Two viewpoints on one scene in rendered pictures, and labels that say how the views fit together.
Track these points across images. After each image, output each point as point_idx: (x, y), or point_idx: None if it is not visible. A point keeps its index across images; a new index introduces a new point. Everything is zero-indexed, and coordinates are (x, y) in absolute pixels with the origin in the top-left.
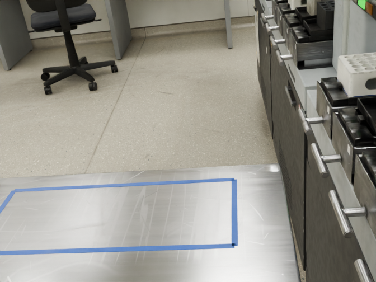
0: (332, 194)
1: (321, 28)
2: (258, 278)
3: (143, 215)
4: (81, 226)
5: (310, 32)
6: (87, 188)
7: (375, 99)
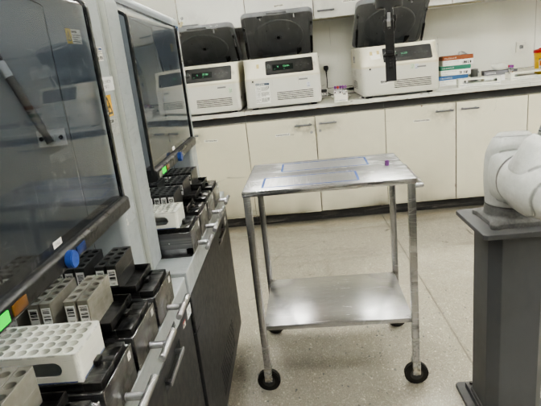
0: (221, 213)
1: (130, 277)
2: (259, 176)
3: (296, 180)
4: (318, 176)
5: (149, 268)
6: (324, 182)
7: None
